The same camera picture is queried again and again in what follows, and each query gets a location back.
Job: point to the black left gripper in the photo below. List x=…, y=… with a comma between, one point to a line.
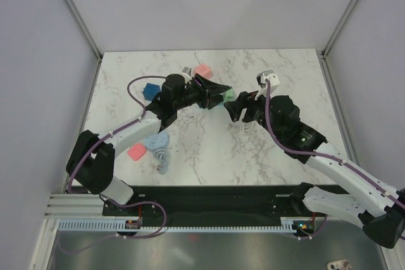
x=209, y=88

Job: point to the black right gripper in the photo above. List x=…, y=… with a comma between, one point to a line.
x=248, y=101

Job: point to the green cube plug adapter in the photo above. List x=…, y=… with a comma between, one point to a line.
x=229, y=95

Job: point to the pink plug adapter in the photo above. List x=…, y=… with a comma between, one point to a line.
x=136, y=152

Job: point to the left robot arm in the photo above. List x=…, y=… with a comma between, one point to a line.
x=92, y=160

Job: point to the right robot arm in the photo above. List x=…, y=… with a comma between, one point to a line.
x=372, y=205

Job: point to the pink cube socket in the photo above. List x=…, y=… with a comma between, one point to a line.
x=203, y=70

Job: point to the blue cube socket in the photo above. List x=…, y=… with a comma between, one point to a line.
x=150, y=91

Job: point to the light blue round socket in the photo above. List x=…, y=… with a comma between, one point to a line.
x=157, y=141

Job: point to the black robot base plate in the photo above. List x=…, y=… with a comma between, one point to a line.
x=210, y=205

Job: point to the white slotted cable duct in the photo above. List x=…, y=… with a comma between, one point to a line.
x=125, y=226

